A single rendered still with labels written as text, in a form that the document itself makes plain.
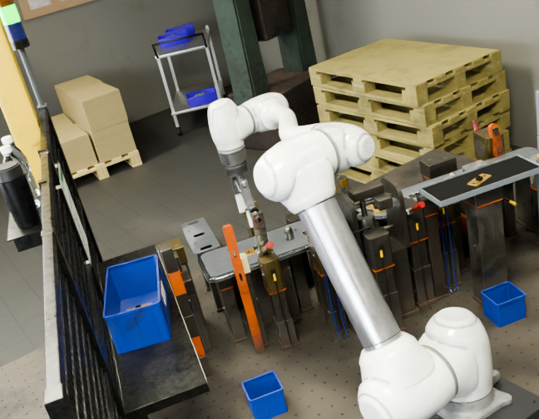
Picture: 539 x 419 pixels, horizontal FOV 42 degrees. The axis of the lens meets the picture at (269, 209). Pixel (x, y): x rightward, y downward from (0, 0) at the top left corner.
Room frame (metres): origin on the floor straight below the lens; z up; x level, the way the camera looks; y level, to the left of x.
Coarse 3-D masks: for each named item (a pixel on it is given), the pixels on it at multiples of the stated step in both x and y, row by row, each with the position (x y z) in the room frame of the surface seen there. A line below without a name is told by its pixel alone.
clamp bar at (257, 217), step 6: (252, 210) 2.03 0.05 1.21; (258, 210) 2.04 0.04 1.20; (252, 216) 1.99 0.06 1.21; (258, 216) 1.99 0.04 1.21; (252, 222) 2.01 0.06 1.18; (258, 222) 2.00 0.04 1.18; (264, 222) 2.00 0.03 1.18; (258, 228) 2.00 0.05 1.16; (264, 228) 2.01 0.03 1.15; (258, 234) 2.00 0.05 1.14; (264, 234) 2.01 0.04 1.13; (258, 240) 2.01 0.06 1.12; (264, 240) 2.01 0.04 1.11; (258, 246) 2.02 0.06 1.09; (264, 246) 2.01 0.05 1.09; (270, 252) 2.02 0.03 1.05
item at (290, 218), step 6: (288, 216) 2.39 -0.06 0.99; (294, 216) 2.37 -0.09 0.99; (288, 222) 2.36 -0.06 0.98; (306, 252) 2.35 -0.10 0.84; (306, 258) 2.35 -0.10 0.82; (306, 264) 2.35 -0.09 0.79; (306, 270) 2.34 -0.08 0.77; (306, 276) 2.34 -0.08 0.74; (312, 276) 2.35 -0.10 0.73; (312, 282) 2.34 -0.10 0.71
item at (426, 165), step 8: (424, 160) 2.51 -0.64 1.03; (432, 160) 2.49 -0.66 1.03; (440, 160) 2.47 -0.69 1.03; (448, 160) 2.47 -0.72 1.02; (456, 160) 2.47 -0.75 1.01; (424, 168) 2.49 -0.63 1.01; (432, 168) 2.45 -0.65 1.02; (440, 168) 2.46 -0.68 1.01; (448, 168) 2.47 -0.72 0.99; (456, 168) 2.47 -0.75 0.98; (424, 176) 2.50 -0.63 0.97; (432, 176) 2.45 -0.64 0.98
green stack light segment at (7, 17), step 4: (12, 4) 2.66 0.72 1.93; (0, 8) 2.64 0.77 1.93; (4, 8) 2.64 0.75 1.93; (8, 8) 2.64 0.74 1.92; (12, 8) 2.65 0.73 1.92; (16, 8) 2.67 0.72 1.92; (0, 12) 2.64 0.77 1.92; (4, 12) 2.64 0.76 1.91; (8, 12) 2.64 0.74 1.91; (12, 12) 2.65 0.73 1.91; (16, 12) 2.66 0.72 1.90; (0, 16) 2.65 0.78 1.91; (4, 16) 2.64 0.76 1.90; (8, 16) 2.64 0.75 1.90; (12, 16) 2.65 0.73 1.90; (16, 16) 2.65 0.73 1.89; (4, 20) 2.64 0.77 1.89; (8, 20) 2.64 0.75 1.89; (12, 20) 2.64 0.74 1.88; (16, 20) 2.65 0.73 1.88; (20, 20) 2.67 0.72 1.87; (4, 24) 2.64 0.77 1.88; (8, 24) 2.64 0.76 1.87
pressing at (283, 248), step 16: (416, 192) 2.31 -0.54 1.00; (368, 208) 2.28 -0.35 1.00; (288, 224) 2.30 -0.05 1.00; (240, 240) 2.27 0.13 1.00; (272, 240) 2.21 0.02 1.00; (304, 240) 2.15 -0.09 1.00; (208, 256) 2.20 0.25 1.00; (224, 256) 2.17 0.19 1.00; (256, 256) 2.12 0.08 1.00; (288, 256) 2.08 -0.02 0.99; (208, 272) 2.09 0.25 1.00; (224, 272) 2.06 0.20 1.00
